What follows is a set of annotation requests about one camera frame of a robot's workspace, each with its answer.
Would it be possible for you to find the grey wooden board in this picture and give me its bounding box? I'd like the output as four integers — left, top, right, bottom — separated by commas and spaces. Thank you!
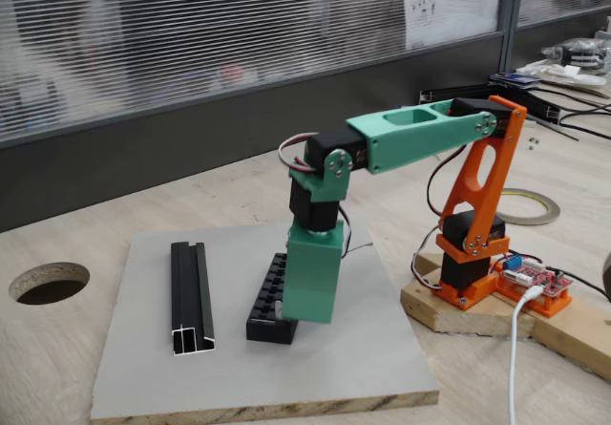
89, 218, 440, 421

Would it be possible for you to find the blue flat item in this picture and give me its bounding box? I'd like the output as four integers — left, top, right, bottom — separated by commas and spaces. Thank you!
489, 72, 543, 91

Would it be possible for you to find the tape roll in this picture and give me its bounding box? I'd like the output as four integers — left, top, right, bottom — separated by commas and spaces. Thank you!
498, 188, 560, 226

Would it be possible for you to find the black cable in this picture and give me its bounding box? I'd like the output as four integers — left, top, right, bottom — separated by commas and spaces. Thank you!
543, 265, 611, 303
558, 109, 611, 140
529, 85, 611, 111

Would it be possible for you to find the white plastic sheet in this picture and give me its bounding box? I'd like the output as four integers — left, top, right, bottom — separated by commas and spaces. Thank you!
515, 59, 607, 93

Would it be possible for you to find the red controller board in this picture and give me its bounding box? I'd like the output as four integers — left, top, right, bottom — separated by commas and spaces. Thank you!
498, 252, 570, 298

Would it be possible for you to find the grey black device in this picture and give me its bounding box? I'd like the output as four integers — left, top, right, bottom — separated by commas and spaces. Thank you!
541, 37, 611, 71

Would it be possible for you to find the light wooden block with screws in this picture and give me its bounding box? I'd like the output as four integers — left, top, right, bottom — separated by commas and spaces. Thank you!
412, 251, 443, 278

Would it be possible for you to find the wooden base block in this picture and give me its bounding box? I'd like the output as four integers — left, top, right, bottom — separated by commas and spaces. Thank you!
400, 265, 537, 339

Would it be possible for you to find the white USB cable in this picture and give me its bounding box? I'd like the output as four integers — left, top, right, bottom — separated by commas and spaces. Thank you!
507, 285, 544, 425

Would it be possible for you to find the white paper sheet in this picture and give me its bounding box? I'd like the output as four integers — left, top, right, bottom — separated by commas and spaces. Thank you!
400, 0, 506, 53

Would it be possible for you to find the black slotted holder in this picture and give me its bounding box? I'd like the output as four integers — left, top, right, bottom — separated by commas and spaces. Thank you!
246, 253, 300, 347

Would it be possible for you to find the black profile with silver end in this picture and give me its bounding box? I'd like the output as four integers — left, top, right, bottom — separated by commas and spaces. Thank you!
495, 83, 560, 125

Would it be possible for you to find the orange controller board tray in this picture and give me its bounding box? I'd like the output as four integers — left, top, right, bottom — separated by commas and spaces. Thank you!
495, 276, 574, 320

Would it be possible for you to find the long wooden plank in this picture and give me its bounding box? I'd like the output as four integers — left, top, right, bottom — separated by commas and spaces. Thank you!
495, 281, 611, 382

